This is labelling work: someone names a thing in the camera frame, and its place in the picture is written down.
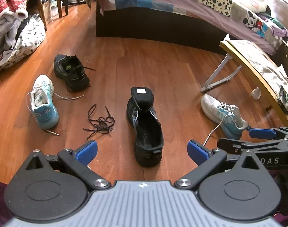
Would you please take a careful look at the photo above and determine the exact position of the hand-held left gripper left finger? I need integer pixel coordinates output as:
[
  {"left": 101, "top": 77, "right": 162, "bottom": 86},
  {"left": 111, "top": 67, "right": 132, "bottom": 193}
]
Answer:
[{"left": 26, "top": 140, "right": 112, "bottom": 190}]

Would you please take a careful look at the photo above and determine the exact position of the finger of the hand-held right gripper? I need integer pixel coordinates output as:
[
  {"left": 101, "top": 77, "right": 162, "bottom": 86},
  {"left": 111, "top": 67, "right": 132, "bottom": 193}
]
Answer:
[
  {"left": 249, "top": 127, "right": 288, "bottom": 140},
  {"left": 217, "top": 138, "right": 288, "bottom": 156}
]

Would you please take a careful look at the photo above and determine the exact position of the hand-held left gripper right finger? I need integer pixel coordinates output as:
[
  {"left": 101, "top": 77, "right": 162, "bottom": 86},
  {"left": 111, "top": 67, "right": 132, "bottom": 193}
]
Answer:
[{"left": 174, "top": 139, "right": 265, "bottom": 190}]

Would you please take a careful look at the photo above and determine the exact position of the black speckled shoelace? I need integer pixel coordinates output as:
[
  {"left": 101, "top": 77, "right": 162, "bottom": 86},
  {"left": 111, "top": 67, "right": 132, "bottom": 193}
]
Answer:
[{"left": 83, "top": 103, "right": 116, "bottom": 141}]

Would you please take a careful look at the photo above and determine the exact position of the black sneaker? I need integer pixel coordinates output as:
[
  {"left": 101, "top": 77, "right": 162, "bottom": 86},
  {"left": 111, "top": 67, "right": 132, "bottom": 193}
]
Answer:
[
  {"left": 53, "top": 54, "right": 96, "bottom": 93},
  {"left": 126, "top": 87, "right": 164, "bottom": 167}
]

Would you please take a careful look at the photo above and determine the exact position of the white blue sneaker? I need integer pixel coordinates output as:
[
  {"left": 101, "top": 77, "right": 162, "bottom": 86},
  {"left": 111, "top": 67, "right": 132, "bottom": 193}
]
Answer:
[
  {"left": 26, "top": 74, "right": 85, "bottom": 136},
  {"left": 201, "top": 94, "right": 250, "bottom": 146}
]

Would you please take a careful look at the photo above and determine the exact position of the small white plastic object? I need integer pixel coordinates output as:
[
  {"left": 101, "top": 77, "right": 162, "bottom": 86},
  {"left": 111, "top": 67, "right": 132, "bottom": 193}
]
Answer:
[{"left": 251, "top": 87, "right": 262, "bottom": 100}]

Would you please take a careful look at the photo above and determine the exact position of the folding lap table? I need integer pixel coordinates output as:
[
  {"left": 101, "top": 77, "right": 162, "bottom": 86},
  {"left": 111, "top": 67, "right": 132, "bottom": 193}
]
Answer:
[{"left": 200, "top": 33, "right": 288, "bottom": 128}]

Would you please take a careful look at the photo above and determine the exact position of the white printed cloth bag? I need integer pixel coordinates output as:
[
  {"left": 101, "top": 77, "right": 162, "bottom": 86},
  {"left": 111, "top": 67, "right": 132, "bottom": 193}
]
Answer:
[{"left": 0, "top": 14, "right": 46, "bottom": 70}]

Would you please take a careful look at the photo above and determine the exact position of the grey cloth pile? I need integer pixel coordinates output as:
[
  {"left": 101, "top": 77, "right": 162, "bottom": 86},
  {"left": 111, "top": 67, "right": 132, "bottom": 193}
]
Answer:
[{"left": 0, "top": 7, "right": 25, "bottom": 57}]

